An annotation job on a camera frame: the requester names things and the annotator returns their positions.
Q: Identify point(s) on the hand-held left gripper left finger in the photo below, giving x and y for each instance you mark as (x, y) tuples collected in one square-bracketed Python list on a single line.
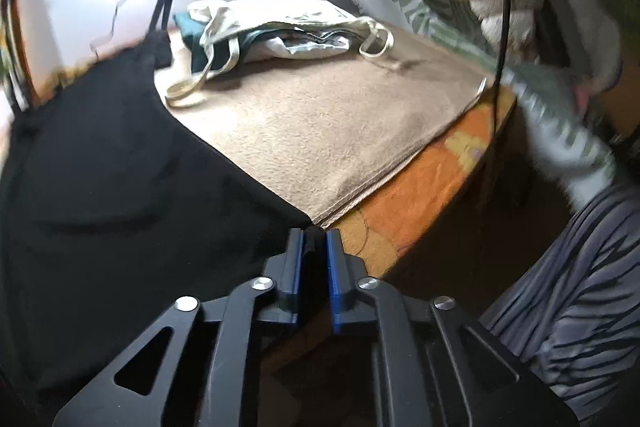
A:
[(295, 277)]

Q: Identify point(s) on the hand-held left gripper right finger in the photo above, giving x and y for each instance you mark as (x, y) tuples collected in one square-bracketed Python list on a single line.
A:
[(334, 282)]

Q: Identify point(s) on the black garment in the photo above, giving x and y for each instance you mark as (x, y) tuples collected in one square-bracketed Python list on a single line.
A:
[(125, 182)]

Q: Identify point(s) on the cream tote bag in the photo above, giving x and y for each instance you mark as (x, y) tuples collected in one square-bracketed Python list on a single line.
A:
[(280, 17)]

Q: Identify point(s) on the orange floral bedsheet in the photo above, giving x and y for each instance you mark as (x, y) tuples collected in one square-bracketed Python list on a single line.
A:
[(415, 202)]

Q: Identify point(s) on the dark green cloth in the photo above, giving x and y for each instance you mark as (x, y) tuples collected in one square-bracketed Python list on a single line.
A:
[(187, 32)]

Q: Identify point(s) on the beige blanket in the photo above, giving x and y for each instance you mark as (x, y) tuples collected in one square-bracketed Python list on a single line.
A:
[(325, 122)]

